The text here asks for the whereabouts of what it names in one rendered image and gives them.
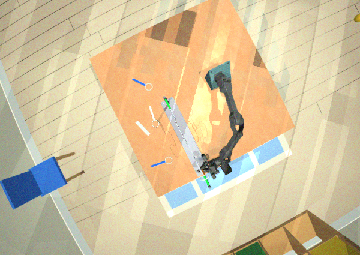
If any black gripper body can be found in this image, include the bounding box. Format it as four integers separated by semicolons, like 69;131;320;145
201;154;219;179

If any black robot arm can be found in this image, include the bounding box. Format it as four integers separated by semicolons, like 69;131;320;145
209;71;244;175

